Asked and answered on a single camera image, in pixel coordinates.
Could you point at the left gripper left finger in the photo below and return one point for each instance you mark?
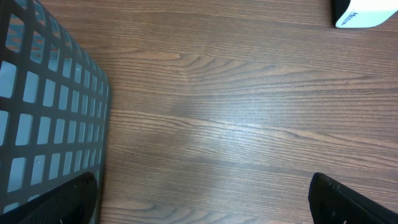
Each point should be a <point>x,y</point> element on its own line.
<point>73,202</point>

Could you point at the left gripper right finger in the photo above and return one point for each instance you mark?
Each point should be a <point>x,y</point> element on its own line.
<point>332,202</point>

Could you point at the white barcode scanner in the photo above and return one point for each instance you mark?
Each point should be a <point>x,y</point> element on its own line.
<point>361,14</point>

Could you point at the grey plastic basket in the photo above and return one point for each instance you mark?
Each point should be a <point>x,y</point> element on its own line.
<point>55,102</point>

